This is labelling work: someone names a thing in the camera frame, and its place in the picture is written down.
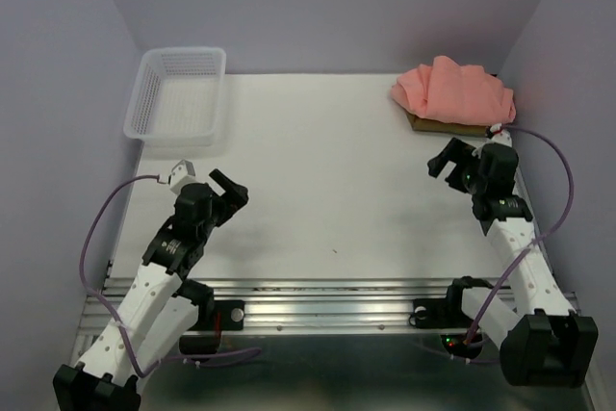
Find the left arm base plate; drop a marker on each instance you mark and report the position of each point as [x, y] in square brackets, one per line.
[228, 315]

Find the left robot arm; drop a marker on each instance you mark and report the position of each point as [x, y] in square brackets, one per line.
[165, 316]

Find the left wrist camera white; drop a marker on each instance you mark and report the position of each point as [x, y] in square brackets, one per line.
[181, 175]

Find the aluminium mounting rail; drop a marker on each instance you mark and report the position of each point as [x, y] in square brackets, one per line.
[327, 306]

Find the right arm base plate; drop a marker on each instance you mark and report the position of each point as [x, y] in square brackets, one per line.
[430, 313]

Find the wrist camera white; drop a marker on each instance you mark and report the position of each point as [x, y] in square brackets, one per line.
[181, 175]
[499, 134]

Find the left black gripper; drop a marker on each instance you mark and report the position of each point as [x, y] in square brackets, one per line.
[232, 200]

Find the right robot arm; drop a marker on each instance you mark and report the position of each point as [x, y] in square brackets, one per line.
[541, 339]

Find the tan brown skirt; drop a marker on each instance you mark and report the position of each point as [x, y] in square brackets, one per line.
[424, 125]

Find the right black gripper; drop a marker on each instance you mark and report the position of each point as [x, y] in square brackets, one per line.
[461, 149]

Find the white perforated plastic basket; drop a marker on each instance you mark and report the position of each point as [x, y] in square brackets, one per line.
[176, 97]

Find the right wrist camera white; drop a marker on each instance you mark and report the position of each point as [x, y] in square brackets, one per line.
[499, 134]

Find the pink skirt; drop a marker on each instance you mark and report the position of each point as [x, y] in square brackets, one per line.
[448, 92]

